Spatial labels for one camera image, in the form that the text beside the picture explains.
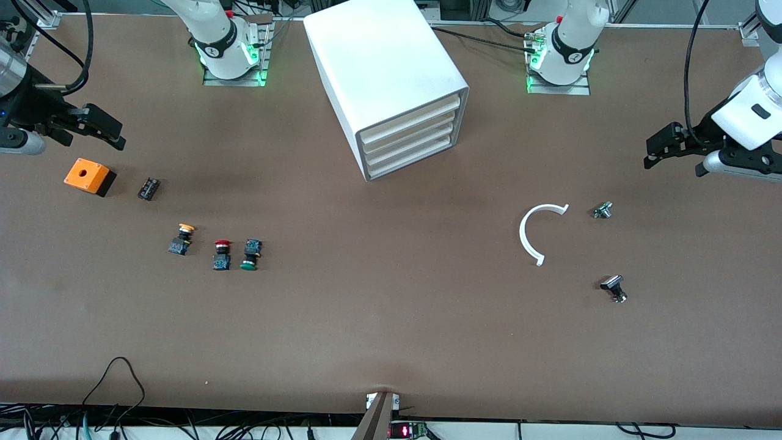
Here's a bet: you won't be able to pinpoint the orange button enclosure box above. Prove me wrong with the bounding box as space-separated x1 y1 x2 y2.
64 158 117 198

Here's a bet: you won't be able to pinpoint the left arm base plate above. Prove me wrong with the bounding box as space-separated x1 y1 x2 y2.
527 29 592 96

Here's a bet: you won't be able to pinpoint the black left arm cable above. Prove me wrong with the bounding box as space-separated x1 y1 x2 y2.
683 0 712 138

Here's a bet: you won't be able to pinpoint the green push button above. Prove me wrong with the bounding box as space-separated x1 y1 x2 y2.
239 238 263 271

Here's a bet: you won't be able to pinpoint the yellow push button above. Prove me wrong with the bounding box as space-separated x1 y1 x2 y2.
168 223 196 256

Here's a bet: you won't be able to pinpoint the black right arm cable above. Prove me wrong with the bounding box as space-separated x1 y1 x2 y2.
9 0 93 95

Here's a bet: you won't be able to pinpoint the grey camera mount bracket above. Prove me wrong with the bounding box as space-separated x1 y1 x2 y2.
351 391 401 440

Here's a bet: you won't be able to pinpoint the white drawer cabinet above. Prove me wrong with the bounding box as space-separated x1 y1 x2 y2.
304 0 473 182

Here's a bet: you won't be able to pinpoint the thin black cable loop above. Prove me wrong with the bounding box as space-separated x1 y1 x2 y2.
81 357 146 422

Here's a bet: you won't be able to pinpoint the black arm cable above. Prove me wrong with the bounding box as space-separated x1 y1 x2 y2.
9 0 93 95
683 0 712 138

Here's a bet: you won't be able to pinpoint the white curved plastic strip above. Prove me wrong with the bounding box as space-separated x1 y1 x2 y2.
519 203 570 267

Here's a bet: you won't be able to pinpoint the circuit board with red display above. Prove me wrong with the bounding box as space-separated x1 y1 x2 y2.
389 420 429 439

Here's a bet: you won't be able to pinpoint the black-headed selector switch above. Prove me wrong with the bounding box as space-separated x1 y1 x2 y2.
599 275 628 304

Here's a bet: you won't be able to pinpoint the black cables across table edge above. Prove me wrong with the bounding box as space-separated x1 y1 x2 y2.
431 17 541 54

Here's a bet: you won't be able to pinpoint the white plastic drawer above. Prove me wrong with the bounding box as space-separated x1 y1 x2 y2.
367 109 460 156
368 121 458 168
370 134 456 180
365 93 464 145

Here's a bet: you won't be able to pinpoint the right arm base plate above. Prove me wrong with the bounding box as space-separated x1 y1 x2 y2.
203 15 271 87

